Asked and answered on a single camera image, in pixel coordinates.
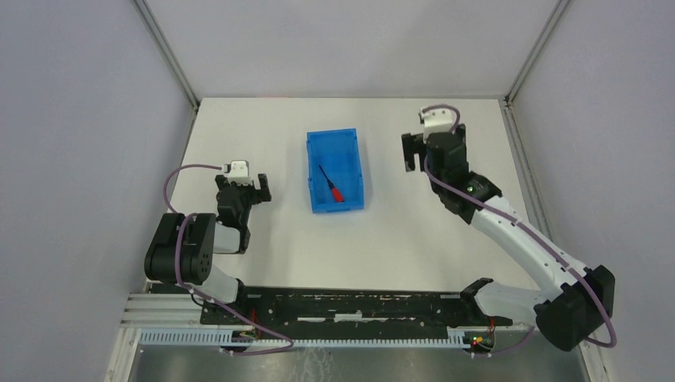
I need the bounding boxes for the grey aluminium frame rail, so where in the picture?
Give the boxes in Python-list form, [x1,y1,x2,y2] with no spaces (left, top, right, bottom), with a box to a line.
[504,0,572,104]

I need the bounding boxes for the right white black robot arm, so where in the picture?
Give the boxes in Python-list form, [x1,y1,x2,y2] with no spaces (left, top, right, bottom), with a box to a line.
[420,127,618,351]

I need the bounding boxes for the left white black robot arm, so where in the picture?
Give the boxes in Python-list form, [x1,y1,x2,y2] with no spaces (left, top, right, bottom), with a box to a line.
[144,129,365,306]

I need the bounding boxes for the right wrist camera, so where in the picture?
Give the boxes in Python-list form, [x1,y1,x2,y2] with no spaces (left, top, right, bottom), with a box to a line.
[419,106,458,142]

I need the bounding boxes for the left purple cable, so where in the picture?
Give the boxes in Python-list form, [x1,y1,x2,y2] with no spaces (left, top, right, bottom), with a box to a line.
[162,163,295,357]

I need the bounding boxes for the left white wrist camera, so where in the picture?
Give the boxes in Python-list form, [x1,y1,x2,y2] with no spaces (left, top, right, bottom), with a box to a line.
[222,160,253,186]

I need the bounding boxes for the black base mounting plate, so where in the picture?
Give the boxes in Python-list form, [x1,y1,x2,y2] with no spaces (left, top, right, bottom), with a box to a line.
[231,286,513,340]

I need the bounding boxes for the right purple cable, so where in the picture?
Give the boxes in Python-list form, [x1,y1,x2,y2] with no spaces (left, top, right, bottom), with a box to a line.
[420,103,619,360]

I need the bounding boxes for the blue plastic bin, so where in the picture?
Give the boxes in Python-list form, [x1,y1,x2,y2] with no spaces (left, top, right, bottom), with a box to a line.
[306,128,365,214]

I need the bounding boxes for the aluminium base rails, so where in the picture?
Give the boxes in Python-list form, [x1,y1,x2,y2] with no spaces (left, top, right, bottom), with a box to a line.
[120,294,202,328]

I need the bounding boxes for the left aluminium corner post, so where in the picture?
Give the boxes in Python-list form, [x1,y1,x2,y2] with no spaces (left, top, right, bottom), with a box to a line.
[131,0,201,112]

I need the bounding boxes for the purple cable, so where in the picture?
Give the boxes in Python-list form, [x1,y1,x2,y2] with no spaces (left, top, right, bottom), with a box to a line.
[420,103,619,360]
[162,163,295,357]

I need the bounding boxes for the white slotted cable duct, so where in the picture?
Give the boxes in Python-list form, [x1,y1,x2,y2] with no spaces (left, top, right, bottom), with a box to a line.
[139,329,470,349]

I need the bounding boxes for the red black screwdriver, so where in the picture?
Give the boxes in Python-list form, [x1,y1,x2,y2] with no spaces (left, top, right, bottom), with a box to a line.
[319,166,345,203]

